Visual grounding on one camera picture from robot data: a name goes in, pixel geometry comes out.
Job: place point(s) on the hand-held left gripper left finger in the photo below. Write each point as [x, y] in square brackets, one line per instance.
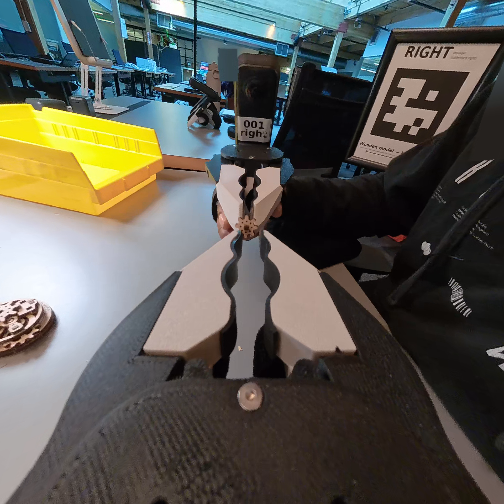
[193, 311]

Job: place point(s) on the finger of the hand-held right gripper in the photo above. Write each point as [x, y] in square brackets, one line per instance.
[228, 189]
[267, 193]

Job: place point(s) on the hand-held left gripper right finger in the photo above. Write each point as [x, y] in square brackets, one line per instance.
[311, 311]

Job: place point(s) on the small wooden gear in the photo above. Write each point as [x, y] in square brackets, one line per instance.
[247, 227]

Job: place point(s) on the person's right forearm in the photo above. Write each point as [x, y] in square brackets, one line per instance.
[334, 212]

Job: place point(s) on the grey desk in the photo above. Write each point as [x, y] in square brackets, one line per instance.
[118, 256]

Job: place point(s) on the person's right hand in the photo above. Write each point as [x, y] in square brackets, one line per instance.
[224, 224]

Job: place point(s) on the black and white gadget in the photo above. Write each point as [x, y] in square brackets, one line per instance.
[204, 98]

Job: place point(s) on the black high-back chair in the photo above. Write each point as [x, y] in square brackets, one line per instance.
[323, 118]

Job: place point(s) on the adjacent grey table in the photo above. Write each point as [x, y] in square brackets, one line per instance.
[169, 130]

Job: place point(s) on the person's black hoodie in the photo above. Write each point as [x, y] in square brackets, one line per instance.
[452, 236]

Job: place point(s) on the black framed marker sign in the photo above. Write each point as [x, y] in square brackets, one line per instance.
[417, 102]

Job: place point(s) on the dark grey box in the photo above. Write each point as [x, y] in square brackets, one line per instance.
[82, 106]

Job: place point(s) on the yellow plastic storage bin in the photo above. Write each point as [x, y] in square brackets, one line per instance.
[59, 157]

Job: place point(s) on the round wooden gear model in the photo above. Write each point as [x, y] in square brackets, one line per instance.
[19, 326]

